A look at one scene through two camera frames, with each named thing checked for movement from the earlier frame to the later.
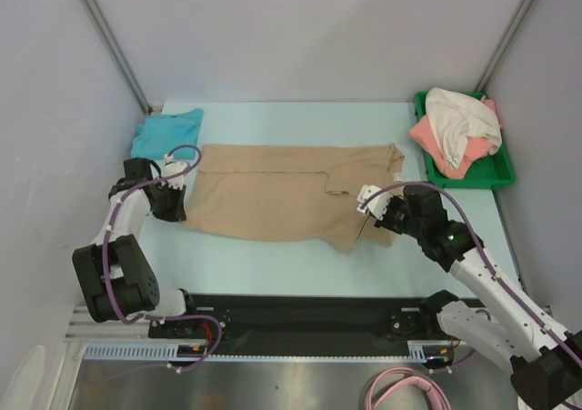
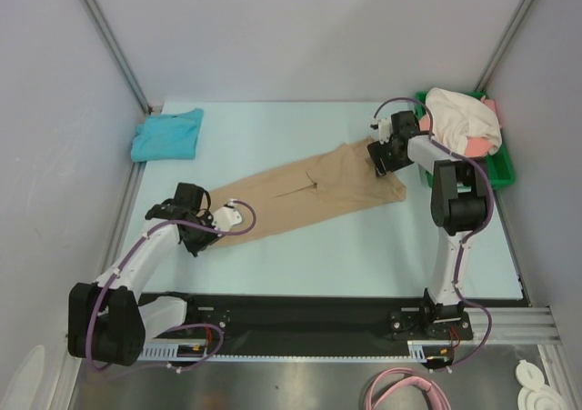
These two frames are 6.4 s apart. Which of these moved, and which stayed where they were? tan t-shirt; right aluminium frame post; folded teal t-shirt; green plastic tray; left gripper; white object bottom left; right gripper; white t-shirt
Moved: tan t-shirt; right gripper; left gripper
Stayed: green plastic tray; right aluminium frame post; white object bottom left; folded teal t-shirt; white t-shirt
